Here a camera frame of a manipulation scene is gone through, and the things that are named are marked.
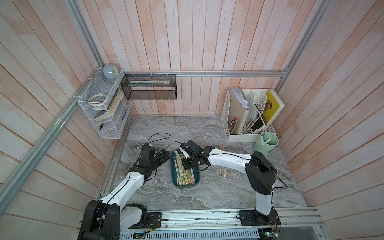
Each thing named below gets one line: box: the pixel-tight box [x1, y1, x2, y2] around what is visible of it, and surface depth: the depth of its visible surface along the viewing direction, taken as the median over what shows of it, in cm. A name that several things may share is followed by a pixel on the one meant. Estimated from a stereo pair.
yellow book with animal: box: [261, 89, 281, 124], surface depth 98 cm
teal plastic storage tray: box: [170, 148, 201, 189], surface depth 87 cm
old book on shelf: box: [94, 88, 124, 122], surface depth 83 cm
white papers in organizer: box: [230, 87, 249, 110], surface depth 91 cm
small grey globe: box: [103, 63, 119, 80], surface depth 83 cm
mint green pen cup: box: [253, 131, 279, 157], surface depth 92 cm
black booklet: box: [251, 116, 266, 133], surface depth 101 cm
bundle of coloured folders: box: [229, 116, 239, 135], surface depth 97 cm
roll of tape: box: [88, 93, 108, 107], surface depth 76 cm
